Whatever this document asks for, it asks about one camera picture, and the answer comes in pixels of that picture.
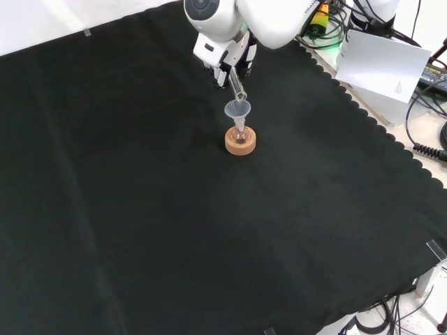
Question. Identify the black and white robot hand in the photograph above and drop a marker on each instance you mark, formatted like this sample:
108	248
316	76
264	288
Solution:
213	52

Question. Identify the clear graduated cylinder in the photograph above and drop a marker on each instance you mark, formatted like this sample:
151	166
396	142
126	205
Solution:
235	82

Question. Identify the round-bottom glass flask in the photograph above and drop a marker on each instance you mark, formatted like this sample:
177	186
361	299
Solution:
240	137

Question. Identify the clear plastic funnel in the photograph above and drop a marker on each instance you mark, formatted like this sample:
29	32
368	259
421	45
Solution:
237	111

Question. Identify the yellow stop button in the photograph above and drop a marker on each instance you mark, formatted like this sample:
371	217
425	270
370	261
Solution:
319	19

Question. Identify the clear tape piece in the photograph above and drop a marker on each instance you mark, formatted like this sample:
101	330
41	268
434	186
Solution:
436	249
87	32
269	331

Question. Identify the black bench cloth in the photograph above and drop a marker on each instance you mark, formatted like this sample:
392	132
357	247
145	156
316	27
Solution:
139	209

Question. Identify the black power adapter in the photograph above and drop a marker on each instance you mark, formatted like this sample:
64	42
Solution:
433	76

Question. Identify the dark tripod leg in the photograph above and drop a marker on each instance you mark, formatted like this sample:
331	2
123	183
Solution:
439	50

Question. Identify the white metal post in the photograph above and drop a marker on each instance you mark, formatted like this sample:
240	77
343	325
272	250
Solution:
427	279

